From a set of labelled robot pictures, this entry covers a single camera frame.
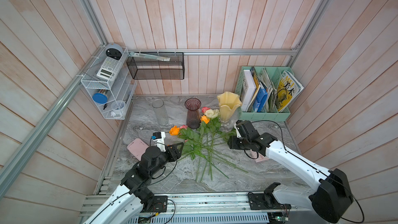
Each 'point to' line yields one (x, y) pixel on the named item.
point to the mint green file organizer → (268, 77)
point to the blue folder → (259, 99)
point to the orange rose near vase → (205, 119)
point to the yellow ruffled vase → (228, 101)
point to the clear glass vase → (160, 112)
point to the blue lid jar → (99, 98)
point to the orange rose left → (187, 133)
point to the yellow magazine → (288, 89)
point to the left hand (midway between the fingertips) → (179, 147)
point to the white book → (249, 89)
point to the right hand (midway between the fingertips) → (230, 141)
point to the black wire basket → (157, 65)
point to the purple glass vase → (193, 115)
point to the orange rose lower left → (190, 151)
